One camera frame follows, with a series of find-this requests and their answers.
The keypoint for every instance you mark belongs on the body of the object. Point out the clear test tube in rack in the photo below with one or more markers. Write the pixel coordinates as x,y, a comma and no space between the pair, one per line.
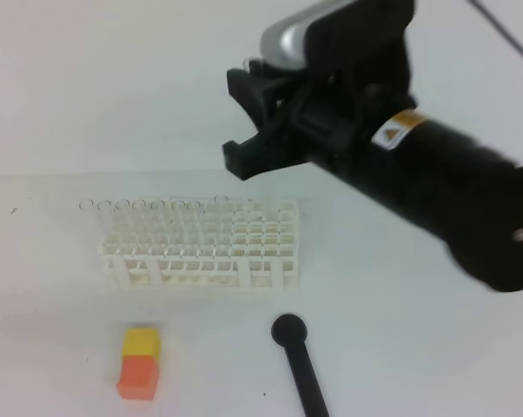
157,213
104,213
86,204
196,212
140,213
122,214
179,211

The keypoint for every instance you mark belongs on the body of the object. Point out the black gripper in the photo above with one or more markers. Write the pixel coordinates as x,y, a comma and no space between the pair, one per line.
357,77

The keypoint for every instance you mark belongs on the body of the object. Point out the yellow block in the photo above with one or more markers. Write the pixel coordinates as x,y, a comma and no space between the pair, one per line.
141,342

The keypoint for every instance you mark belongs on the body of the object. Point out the orange block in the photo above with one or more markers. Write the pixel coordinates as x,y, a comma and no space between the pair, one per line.
139,377

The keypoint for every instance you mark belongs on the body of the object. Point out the black round-headed stand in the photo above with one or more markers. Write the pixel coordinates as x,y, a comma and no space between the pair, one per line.
290,332

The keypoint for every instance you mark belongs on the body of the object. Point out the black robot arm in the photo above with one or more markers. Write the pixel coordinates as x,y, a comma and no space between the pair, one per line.
446,183

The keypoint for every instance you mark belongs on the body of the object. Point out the white test tube rack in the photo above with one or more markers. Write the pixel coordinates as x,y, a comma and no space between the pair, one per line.
257,251

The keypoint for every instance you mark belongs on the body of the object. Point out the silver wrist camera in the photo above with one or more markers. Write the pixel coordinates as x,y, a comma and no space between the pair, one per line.
282,44

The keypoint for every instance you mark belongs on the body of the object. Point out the clear glass test tube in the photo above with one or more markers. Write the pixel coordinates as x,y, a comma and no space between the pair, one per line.
223,215

